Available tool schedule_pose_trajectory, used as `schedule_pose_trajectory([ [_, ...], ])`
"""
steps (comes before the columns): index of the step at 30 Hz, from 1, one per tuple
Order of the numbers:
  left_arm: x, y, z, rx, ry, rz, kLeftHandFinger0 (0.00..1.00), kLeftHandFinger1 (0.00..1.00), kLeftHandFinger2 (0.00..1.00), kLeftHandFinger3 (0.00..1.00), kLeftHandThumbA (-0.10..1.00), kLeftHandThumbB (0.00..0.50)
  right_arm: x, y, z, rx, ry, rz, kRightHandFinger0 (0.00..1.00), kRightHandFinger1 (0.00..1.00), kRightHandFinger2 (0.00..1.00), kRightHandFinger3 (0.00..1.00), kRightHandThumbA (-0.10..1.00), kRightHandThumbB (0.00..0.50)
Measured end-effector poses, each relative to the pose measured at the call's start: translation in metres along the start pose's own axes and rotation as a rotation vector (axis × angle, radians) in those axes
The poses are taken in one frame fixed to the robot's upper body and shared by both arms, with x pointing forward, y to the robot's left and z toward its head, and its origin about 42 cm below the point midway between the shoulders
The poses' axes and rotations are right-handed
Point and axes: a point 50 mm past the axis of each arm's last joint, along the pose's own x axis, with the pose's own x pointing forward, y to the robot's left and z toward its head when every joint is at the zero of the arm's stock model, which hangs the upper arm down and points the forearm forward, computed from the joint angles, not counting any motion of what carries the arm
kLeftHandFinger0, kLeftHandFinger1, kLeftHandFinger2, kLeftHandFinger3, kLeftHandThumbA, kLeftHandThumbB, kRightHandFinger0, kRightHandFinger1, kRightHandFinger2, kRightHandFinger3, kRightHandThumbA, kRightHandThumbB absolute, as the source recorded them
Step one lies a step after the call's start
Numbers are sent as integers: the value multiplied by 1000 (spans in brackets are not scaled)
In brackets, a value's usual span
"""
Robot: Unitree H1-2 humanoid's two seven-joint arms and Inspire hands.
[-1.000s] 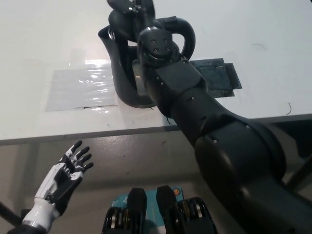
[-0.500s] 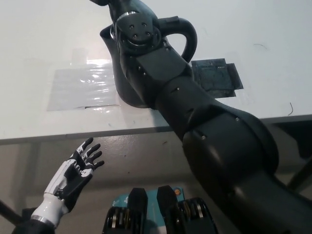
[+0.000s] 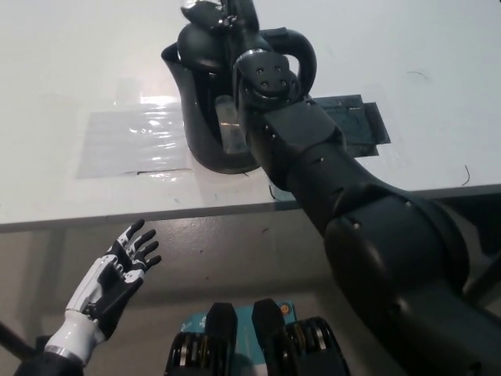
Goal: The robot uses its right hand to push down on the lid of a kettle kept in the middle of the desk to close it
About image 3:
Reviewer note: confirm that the robot right hand white black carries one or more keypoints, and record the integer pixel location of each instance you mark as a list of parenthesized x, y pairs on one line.
[(219, 11)]

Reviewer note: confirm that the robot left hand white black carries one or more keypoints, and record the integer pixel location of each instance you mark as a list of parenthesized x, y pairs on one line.
[(113, 274)]

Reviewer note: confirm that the black kettle lid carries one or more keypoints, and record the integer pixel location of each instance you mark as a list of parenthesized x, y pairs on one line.
[(199, 47)]

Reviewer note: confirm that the black electric kettle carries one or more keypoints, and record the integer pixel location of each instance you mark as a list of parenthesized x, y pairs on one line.
[(199, 129)]

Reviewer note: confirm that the black tape patch on desk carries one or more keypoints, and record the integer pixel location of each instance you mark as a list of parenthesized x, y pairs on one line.
[(360, 117)]

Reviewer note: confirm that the clear plastic taped sheet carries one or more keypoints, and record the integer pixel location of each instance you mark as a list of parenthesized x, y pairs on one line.
[(129, 145)]

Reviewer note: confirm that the black table underframe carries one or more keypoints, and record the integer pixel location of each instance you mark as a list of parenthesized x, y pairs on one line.
[(481, 231)]

